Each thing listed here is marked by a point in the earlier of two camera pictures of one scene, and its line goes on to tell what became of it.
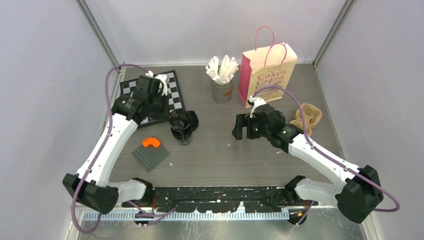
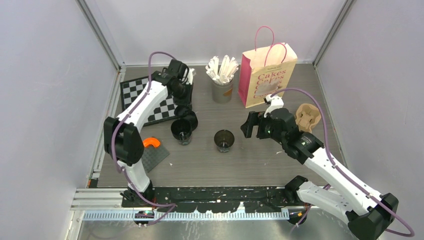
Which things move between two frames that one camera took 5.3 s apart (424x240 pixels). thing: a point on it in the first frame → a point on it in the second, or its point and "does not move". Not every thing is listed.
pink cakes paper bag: (268, 65) does not move
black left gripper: (165, 112) → (186, 102)
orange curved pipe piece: (153, 141) does not move
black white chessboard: (175, 101) does not move
